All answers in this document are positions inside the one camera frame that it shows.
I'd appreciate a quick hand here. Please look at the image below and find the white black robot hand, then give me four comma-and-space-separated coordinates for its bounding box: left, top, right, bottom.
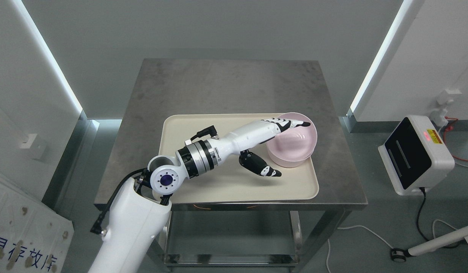
207, 118, 310, 177

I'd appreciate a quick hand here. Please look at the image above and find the pink bowl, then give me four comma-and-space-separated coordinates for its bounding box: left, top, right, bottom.
267, 146, 314, 168
267, 112, 317, 149

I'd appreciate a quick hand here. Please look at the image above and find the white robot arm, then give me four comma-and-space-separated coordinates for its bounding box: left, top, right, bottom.
88, 126, 218, 273

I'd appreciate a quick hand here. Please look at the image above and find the beige plastic tray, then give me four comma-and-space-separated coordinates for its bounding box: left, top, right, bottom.
159, 113, 319, 204

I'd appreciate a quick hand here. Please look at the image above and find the stainless steel table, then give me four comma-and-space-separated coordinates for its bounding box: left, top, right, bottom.
94, 58, 368, 273

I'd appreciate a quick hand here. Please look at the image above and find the white black box device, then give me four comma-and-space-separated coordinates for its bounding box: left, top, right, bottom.
378, 115, 455, 196

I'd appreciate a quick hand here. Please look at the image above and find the right LED light strip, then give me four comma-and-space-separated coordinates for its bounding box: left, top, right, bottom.
350, 0, 424, 116

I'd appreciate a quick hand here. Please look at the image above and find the led light strip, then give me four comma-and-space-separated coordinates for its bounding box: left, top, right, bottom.
350, 0, 424, 116
11, 0, 83, 113

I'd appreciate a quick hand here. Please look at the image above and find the left LED light strip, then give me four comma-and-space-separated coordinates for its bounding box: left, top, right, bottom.
11, 0, 83, 113

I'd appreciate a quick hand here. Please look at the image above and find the white signboard with blue text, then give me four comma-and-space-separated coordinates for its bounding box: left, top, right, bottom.
0, 183, 74, 273

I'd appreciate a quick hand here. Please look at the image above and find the white stand leg with caster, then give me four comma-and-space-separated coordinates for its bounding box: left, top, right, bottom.
389, 226, 468, 262

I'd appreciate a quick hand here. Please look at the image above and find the white cable on floor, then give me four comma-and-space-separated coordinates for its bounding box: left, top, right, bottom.
326, 224, 394, 273

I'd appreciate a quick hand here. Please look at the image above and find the black power cable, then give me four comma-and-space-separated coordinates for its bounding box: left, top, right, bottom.
415, 187, 462, 249

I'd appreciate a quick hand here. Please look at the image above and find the white wall socket plug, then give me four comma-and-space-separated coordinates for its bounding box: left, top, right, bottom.
430, 89, 462, 128

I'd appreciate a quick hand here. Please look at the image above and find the red cable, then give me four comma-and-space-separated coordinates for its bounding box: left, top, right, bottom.
441, 118, 468, 163

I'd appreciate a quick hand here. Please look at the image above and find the white wall switch box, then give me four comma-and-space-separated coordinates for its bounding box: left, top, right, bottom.
19, 133, 47, 160

